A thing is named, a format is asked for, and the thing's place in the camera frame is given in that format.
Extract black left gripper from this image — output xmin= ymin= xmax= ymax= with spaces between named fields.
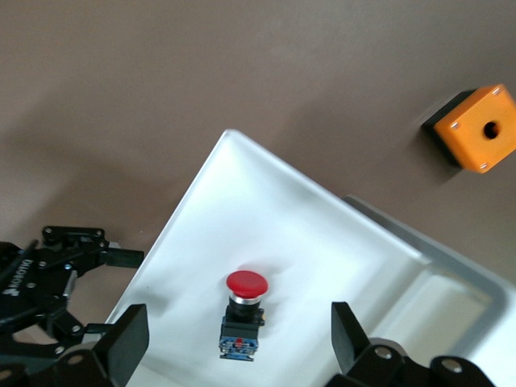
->
xmin=0 ymin=225 xmax=145 ymax=358

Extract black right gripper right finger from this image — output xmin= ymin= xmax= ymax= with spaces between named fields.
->
xmin=322 ymin=301 xmax=497 ymax=387

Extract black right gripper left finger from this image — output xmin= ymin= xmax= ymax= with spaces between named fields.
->
xmin=0 ymin=302 xmax=151 ymax=387

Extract red mushroom push button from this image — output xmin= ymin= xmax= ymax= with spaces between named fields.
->
xmin=218 ymin=269 xmax=270 ymax=362

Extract white plastic drawer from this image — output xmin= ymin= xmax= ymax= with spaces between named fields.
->
xmin=105 ymin=127 xmax=491 ymax=387

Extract brown table cover sheet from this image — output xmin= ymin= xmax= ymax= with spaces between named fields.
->
xmin=0 ymin=0 xmax=516 ymax=364

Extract orange button enclosure box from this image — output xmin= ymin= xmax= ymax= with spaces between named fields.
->
xmin=422 ymin=83 xmax=516 ymax=175

